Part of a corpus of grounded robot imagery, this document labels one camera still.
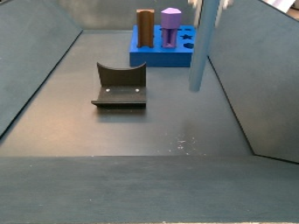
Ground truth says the dark curved stand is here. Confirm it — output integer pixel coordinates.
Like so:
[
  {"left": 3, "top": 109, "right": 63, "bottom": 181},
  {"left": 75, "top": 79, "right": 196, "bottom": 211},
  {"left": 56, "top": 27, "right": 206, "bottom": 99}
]
[{"left": 91, "top": 64, "right": 147, "bottom": 108}]

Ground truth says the tall brown notched block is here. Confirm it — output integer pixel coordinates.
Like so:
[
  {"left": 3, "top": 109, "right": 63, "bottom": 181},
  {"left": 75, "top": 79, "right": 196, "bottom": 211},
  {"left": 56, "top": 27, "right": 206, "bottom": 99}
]
[{"left": 136, "top": 9, "right": 155, "bottom": 47}]

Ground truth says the blue shape sorter board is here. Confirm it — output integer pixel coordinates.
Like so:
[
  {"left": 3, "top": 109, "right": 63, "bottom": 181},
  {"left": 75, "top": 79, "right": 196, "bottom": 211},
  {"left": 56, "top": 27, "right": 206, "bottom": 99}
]
[{"left": 130, "top": 25, "right": 195, "bottom": 67}]

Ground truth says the light blue square-circle object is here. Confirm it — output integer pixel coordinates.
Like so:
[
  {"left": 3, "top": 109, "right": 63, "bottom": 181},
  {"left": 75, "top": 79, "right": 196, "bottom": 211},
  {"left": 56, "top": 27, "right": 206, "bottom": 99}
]
[{"left": 190, "top": 0, "right": 220, "bottom": 92}]

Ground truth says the purple pentagon block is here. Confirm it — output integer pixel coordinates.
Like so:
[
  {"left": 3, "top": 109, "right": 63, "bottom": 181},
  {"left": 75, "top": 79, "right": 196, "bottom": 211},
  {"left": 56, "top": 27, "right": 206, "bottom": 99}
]
[{"left": 162, "top": 8, "right": 182, "bottom": 48}]

